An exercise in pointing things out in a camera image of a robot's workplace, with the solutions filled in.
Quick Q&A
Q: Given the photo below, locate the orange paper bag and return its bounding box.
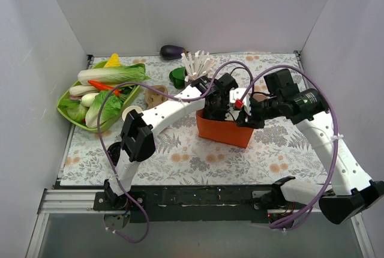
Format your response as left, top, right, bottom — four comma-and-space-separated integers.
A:
196, 108, 254, 148

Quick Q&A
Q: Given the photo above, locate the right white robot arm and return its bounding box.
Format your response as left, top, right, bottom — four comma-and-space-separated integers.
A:
229, 65, 383, 229

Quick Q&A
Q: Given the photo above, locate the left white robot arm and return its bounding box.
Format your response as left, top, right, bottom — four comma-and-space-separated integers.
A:
103, 73, 244, 210

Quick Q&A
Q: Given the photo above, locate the floral table mat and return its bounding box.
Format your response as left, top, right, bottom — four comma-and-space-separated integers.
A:
59, 53, 331, 186

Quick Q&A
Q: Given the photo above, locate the green pepper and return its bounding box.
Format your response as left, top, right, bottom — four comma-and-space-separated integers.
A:
169, 67, 185, 89

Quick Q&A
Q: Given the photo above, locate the purple eggplant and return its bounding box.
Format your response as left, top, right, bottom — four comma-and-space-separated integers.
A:
160, 44, 189, 61

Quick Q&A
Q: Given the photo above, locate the stack of paper cups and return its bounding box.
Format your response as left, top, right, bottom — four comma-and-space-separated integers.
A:
122, 106, 143, 121

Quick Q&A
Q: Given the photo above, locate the napa cabbage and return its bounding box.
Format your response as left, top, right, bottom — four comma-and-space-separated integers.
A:
77, 63, 148, 85

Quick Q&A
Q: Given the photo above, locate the green lettuce leaf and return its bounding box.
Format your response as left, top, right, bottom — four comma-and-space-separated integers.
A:
85, 89, 124, 129

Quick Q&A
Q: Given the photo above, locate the yellow corn cob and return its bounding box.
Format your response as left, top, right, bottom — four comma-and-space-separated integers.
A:
104, 53, 121, 68

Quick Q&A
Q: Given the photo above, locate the green vegetable tray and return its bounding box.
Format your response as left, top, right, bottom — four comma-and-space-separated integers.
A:
57, 61, 139, 133

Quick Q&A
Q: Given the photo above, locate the red chili pepper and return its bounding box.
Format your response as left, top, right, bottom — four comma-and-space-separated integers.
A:
88, 80, 121, 97

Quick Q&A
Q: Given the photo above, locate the white radish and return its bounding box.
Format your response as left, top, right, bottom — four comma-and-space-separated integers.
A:
69, 85, 99, 97

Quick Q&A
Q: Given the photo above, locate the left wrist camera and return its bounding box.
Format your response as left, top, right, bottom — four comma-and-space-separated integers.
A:
225, 110, 239, 121

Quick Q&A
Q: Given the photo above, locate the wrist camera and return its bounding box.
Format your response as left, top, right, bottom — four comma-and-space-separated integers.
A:
229, 88, 251, 115
225, 110, 239, 121

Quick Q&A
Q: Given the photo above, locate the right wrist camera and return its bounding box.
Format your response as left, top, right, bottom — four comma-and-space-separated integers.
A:
229, 88, 251, 115

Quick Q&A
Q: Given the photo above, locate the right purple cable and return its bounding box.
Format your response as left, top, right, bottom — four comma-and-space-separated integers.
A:
242, 65, 340, 231

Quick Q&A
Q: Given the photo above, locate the purple cable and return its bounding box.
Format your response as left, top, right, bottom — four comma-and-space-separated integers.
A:
242, 65, 340, 231
96, 61, 253, 244

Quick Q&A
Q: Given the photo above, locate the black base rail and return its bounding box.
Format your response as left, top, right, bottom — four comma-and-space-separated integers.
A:
92, 185, 308, 224

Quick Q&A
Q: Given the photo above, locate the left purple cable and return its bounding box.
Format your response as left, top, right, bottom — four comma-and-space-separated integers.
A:
96, 61, 253, 244

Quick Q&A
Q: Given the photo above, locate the aluminium frame rail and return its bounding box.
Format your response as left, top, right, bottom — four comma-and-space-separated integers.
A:
38, 188, 361, 214

